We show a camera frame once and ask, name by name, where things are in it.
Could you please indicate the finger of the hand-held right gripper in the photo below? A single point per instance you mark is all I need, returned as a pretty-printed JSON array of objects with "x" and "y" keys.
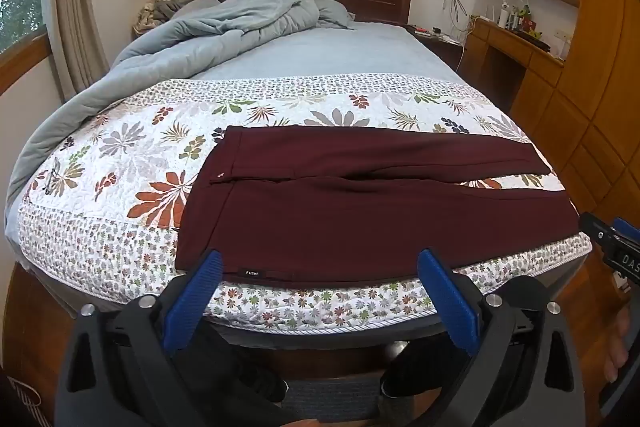
[
  {"x": 595, "y": 227},
  {"x": 627, "y": 229}
]

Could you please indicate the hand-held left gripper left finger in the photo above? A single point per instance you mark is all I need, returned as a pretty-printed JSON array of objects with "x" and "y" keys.
[{"x": 200, "y": 297}]

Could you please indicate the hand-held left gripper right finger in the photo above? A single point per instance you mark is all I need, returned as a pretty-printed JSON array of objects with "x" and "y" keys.
[{"x": 450, "y": 302}]

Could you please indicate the maroon pants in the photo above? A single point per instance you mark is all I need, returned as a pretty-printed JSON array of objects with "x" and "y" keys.
[{"x": 350, "y": 207}]

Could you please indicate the person's right hand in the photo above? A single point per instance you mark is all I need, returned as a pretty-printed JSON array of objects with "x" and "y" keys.
[{"x": 620, "y": 342}]

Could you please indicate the floral quilted bedspread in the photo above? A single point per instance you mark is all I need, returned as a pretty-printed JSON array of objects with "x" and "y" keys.
[{"x": 125, "y": 157}]

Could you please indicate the wooden wardrobe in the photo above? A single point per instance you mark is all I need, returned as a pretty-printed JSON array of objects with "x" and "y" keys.
[{"x": 600, "y": 57}]

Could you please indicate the wooden desk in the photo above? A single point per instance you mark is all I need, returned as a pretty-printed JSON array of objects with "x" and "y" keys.
[{"x": 510, "y": 57}]

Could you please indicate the red box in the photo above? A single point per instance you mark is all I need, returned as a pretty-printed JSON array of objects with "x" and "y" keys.
[{"x": 528, "y": 26}]

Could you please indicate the white bottle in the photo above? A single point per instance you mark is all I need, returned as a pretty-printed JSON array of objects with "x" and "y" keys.
[{"x": 503, "y": 17}]

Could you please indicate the wooden nightstand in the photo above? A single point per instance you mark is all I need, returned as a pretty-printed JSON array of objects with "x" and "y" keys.
[{"x": 440, "y": 49}]

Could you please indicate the grey-blue bed sheet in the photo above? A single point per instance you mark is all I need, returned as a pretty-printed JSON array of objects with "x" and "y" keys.
[{"x": 350, "y": 52}]

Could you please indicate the grey-blue comforter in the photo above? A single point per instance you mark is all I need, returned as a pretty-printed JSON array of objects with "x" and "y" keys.
[{"x": 225, "y": 27}]

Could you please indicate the pile of clothes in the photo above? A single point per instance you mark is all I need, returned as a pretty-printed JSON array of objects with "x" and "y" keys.
[{"x": 160, "y": 12}]

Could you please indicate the beige curtain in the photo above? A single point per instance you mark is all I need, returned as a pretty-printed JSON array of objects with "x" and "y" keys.
[{"x": 75, "y": 7}]

